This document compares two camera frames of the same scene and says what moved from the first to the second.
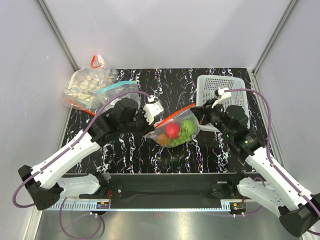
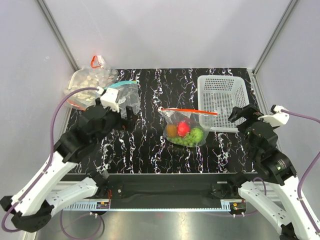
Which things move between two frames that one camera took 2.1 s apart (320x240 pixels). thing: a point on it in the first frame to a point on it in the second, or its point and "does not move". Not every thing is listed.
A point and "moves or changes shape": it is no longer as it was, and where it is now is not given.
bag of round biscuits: x=82 y=86 does not move
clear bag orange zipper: x=177 y=130 moves or changes shape
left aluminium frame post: x=59 y=34 does not move
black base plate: x=168 y=187 does not move
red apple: x=172 y=129 to x=183 y=128
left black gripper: x=147 y=127 to x=122 y=122
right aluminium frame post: x=274 y=36 does not move
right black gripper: x=202 y=112 to x=252 y=113
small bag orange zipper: x=97 y=61 does not move
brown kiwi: x=162 y=139 to x=171 y=130
